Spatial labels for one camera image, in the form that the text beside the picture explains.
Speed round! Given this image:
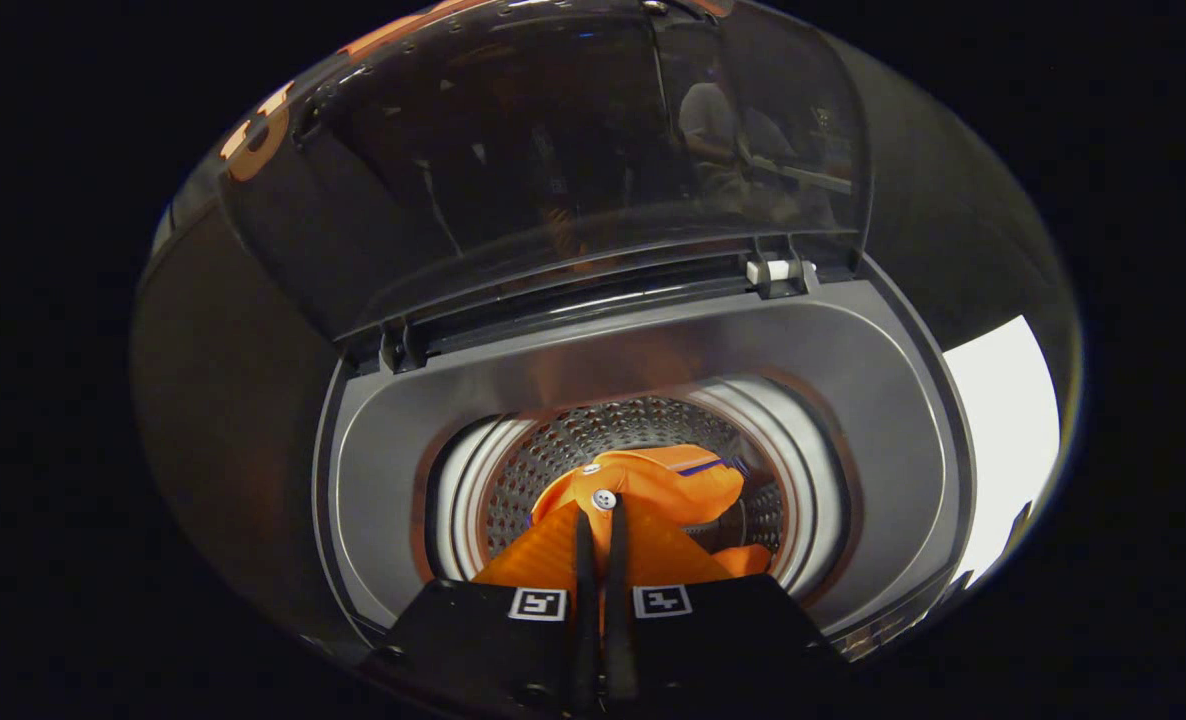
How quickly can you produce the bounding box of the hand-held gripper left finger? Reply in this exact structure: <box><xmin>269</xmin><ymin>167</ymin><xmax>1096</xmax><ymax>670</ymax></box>
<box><xmin>383</xmin><ymin>500</ymin><xmax>599</xmax><ymax>716</ymax></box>

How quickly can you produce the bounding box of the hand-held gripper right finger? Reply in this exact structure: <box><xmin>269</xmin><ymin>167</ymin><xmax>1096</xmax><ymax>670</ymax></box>
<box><xmin>603</xmin><ymin>495</ymin><xmax>844</xmax><ymax>711</ymax></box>

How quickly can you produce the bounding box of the yellow polo shirt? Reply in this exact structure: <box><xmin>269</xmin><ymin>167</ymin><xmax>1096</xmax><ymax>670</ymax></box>
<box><xmin>531</xmin><ymin>445</ymin><xmax>774</xmax><ymax>581</ymax></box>

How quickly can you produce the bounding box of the grey washing machine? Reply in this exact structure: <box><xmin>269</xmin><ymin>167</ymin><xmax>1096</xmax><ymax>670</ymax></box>
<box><xmin>313</xmin><ymin>250</ymin><xmax>976</xmax><ymax>663</ymax></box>

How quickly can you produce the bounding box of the dark glass washing machine lid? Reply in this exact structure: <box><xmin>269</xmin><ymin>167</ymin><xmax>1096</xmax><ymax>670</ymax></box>
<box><xmin>218</xmin><ymin>0</ymin><xmax>872</xmax><ymax>346</ymax></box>

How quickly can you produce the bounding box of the white paper sheet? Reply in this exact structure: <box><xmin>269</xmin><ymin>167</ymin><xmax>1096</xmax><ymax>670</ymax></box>
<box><xmin>943</xmin><ymin>315</ymin><xmax>1062</xmax><ymax>586</ymax></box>

